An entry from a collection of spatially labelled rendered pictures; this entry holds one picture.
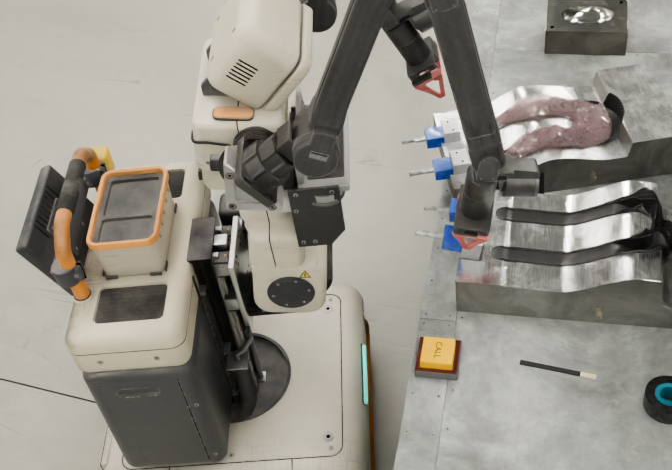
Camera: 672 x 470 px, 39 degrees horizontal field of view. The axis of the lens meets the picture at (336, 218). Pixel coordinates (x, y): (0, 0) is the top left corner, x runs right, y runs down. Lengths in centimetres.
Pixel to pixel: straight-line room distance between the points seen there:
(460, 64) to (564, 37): 101
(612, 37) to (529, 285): 87
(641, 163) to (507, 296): 48
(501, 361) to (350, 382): 71
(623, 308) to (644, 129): 45
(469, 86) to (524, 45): 102
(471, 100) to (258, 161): 37
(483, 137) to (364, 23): 30
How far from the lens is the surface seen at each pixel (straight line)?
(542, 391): 180
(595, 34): 249
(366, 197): 329
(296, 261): 200
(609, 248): 188
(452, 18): 146
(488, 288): 184
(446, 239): 185
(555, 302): 186
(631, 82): 227
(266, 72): 168
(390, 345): 286
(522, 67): 248
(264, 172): 163
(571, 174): 212
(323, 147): 157
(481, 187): 168
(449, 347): 181
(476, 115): 158
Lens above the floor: 229
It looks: 45 degrees down
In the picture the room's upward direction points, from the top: 9 degrees counter-clockwise
